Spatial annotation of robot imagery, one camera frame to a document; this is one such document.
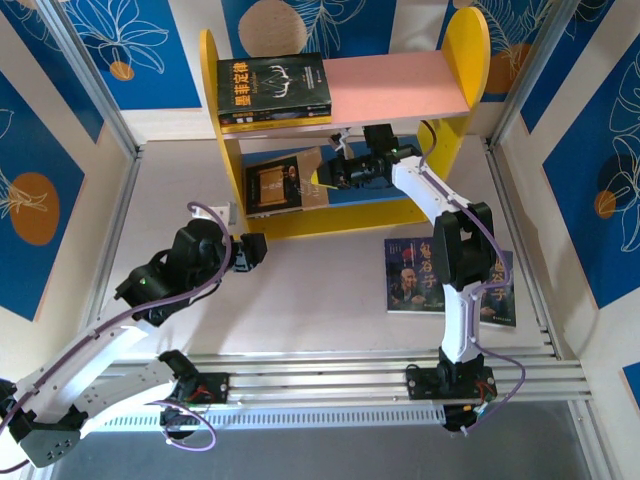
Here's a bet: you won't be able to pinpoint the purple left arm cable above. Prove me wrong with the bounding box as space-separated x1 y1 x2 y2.
0 200 234 474

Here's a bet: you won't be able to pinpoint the aluminium frame post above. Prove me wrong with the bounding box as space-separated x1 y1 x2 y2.
489 0 584 149
34 0 146 159

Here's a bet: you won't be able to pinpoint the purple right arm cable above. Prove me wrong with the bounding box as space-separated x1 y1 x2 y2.
418 119 527 437

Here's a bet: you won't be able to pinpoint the white slotted cable duct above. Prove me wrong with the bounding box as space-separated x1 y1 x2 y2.
99 404 446 434

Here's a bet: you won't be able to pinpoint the yellow bookshelf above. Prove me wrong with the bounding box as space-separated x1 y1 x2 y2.
198 5 492 245

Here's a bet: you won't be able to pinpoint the brown gold cover book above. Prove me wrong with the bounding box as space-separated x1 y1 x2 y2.
243 146 332 220

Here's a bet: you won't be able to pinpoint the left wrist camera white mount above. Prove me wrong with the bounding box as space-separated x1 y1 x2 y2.
207 199 239 227

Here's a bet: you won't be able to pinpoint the blue portrait cover book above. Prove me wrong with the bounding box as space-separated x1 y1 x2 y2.
477 249 517 330
383 236 448 316

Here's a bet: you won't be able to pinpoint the pink shelf board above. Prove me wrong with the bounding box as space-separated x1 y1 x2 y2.
219 49 474 135

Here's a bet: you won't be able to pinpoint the black wolf eyes book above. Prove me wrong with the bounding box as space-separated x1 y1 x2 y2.
218 103 333 127

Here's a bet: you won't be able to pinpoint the black antler cover book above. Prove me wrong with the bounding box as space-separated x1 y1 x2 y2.
215 52 333 117

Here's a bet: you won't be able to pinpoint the blue shelf board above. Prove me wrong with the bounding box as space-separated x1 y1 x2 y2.
240 134 437 221

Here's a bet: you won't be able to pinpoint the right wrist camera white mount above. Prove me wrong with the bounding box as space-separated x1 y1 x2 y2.
329 130 354 157

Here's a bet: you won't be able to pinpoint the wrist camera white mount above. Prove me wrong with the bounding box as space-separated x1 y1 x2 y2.
207 199 239 227
329 130 354 157

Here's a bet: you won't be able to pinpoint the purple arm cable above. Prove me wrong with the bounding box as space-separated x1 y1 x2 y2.
0 200 234 474
418 119 527 437

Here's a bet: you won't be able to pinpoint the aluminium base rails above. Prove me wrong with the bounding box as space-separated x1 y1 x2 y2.
89 349 596 404

